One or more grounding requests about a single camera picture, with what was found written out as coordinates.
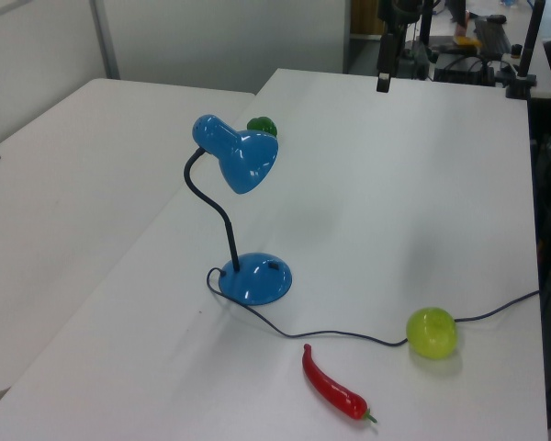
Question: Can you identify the black equipment box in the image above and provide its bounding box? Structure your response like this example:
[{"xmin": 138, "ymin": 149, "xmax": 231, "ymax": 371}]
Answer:
[{"xmin": 433, "ymin": 54, "xmax": 496, "ymax": 86}]

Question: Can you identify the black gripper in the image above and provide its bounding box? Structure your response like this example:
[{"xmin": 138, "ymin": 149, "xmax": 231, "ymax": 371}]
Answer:
[{"xmin": 376, "ymin": 31, "xmax": 399, "ymax": 94}]

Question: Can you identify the green bell pepper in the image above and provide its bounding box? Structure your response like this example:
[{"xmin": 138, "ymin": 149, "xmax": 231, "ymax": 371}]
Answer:
[{"xmin": 246, "ymin": 117, "xmax": 280, "ymax": 138}]

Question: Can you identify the blue desk lamp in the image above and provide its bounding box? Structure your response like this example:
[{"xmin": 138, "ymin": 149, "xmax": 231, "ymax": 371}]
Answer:
[{"xmin": 183, "ymin": 113, "xmax": 294, "ymax": 307}]

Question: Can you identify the black keyboard case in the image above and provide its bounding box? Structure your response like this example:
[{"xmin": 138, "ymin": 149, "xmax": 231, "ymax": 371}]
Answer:
[{"xmin": 474, "ymin": 15, "xmax": 512, "ymax": 55}]

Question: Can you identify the dark lamp power cable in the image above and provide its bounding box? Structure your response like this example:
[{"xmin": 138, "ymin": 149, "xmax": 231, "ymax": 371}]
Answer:
[{"xmin": 205, "ymin": 267, "xmax": 541, "ymax": 347}]

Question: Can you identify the green apple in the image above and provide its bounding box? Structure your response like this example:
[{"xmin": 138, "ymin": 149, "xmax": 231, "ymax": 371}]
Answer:
[{"xmin": 405, "ymin": 306, "xmax": 459, "ymax": 360}]

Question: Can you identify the thin black stand pole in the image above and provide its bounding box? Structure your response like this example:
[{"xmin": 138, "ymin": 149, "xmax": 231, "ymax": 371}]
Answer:
[{"xmin": 419, "ymin": 0, "xmax": 436, "ymax": 47}]

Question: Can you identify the red chili pepper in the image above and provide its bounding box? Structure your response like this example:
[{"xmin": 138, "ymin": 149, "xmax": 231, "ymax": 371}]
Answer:
[{"xmin": 301, "ymin": 343, "xmax": 378, "ymax": 424}]

